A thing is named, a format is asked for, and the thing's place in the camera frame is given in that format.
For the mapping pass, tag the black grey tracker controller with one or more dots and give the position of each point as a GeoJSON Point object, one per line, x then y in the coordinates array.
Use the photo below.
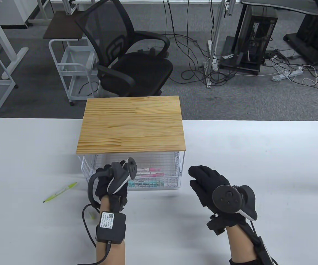
{"type": "Point", "coordinates": [226, 200]}
{"type": "Point", "coordinates": [120, 176]}

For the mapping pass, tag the brown side table top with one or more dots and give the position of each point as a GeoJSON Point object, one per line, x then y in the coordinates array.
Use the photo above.
{"type": "Point", "coordinates": [62, 27]}

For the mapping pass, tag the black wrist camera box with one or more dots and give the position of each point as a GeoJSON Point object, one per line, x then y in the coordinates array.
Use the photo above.
{"type": "Point", "coordinates": [110, 227]}
{"type": "Point", "coordinates": [266, 252]}

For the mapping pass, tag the person's left hand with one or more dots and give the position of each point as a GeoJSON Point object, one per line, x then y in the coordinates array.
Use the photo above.
{"type": "Point", "coordinates": [103, 179]}

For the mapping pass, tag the person's left forearm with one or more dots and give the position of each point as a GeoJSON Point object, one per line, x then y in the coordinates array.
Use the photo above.
{"type": "Point", "coordinates": [117, 254]}

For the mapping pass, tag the pink double-ended highlighter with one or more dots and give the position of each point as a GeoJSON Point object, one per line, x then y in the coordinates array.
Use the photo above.
{"type": "Point", "coordinates": [153, 174]}
{"type": "Point", "coordinates": [149, 169]}

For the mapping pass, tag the aluminium desk frame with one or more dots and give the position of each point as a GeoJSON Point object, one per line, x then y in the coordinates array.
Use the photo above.
{"type": "Point", "coordinates": [71, 7]}

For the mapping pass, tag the green double-ended highlighter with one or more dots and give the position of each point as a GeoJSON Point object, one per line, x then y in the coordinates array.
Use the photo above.
{"type": "Point", "coordinates": [61, 191]}

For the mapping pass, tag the aluminium profile post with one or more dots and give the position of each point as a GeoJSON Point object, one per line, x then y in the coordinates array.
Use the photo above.
{"type": "Point", "coordinates": [215, 36]}

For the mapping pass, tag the black computer tower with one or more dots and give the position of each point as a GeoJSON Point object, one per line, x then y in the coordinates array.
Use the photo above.
{"type": "Point", "coordinates": [258, 36]}

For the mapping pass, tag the white cabinet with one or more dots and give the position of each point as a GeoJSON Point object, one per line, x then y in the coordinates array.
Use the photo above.
{"type": "Point", "coordinates": [12, 12]}

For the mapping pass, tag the green highlighter cap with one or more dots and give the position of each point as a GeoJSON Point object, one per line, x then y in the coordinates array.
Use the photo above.
{"type": "Point", "coordinates": [92, 216]}

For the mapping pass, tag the black equipment stand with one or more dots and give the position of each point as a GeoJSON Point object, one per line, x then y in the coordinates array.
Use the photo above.
{"type": "Point", "coordinates": [313, 33]}

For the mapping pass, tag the black mesh office chair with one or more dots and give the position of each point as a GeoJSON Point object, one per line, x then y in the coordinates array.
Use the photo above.
{"type": "Point", "coordinates": [137, 69]}

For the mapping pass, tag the person's right forearm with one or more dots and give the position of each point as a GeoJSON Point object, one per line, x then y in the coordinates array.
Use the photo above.
{"type": "Point", "coordinates": [239, 243]}

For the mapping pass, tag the person's right hand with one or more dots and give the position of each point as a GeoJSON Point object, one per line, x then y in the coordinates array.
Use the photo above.
{"type": "Point", "coordinates": [206, 182]}

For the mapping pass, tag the white metal cart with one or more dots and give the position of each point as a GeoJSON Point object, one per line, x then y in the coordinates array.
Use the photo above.
{"type": "Point", "coordinates": [70, 66]}

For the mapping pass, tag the grey desk top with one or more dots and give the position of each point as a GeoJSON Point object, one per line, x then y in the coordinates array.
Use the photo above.
{"type": "Point", "coordinates": [286, 7]}

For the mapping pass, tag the white power strip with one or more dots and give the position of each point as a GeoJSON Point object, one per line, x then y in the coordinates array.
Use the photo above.
{"type": "Point", "coordinates": [286, 74]}

